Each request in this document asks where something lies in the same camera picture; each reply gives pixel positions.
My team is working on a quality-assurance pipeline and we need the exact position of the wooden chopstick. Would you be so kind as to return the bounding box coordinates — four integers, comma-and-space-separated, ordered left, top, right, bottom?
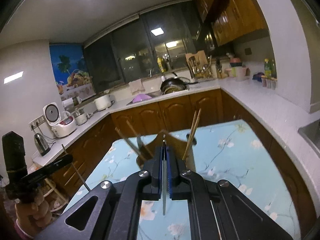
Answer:
182, 109, 202, 160
184, 110, 197, 158

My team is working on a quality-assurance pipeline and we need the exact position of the large steel fork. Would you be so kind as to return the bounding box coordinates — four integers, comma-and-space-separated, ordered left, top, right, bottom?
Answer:
136, 134, 149, 155

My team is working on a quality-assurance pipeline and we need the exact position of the left human hand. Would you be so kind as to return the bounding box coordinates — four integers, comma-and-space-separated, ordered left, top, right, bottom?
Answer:
15, 190, 52, 239

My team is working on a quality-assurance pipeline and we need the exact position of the steel electric kettle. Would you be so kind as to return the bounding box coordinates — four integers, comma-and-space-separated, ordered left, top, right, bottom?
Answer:
34, 133, 50, 156

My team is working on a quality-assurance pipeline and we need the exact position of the floral blue tablecloth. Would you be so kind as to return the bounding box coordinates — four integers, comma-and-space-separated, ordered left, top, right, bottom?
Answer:
70, 121, 300, 239

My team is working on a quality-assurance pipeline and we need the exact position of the long wooden stick left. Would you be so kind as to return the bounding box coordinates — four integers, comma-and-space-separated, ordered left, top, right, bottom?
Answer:
115, 127, 146, 161

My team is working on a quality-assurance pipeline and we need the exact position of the long wooden stick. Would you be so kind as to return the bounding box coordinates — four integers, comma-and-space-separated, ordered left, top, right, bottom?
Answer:
126, 120, 154, 157
115, 127, 146, 161

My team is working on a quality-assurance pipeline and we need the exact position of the wooden utensil holder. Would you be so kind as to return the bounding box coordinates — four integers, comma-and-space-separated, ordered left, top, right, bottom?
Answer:
136, 130, 196, 172

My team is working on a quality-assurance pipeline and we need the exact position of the white rice cooker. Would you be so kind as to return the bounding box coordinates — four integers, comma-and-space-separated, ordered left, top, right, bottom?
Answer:
43, 102, 76, 138

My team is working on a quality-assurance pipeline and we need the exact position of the long wooden stick right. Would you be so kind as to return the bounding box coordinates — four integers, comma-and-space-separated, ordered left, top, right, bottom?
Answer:
126, 120, 154, 157

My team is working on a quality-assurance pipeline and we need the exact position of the small steel lidded pot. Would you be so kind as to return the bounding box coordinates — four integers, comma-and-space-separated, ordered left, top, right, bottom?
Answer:
73, 108, 88, 126

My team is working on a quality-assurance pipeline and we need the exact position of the white round pot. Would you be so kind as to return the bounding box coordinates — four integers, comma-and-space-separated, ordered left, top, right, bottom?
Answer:
94, 94, 112, 111

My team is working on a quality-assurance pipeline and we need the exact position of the fruit beach poster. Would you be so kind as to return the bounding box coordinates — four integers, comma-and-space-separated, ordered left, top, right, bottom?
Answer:
49, 43, 96, 101

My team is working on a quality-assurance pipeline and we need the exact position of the beige hanging towel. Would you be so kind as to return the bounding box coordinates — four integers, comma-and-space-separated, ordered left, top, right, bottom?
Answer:
129, 79, 145, 95

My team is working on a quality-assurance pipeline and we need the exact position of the black wok pan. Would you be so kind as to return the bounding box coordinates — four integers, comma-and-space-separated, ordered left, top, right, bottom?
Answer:
160, 72, 198, 95

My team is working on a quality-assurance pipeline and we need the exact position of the spice jar set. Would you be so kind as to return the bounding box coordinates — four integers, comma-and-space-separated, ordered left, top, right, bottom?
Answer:
261, 75, 277, 90

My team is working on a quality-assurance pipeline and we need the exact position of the pink cup stack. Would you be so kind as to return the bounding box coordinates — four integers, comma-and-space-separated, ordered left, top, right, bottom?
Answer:
224, 53, 249, 82

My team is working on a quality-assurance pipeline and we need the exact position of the green drink bottle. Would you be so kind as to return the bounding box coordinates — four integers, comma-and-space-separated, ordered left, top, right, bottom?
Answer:
264, 58, 272, 79

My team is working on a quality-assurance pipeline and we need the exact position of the yellow dish soap bottle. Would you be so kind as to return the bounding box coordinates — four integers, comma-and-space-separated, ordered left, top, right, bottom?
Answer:
157, 57, 167, 73

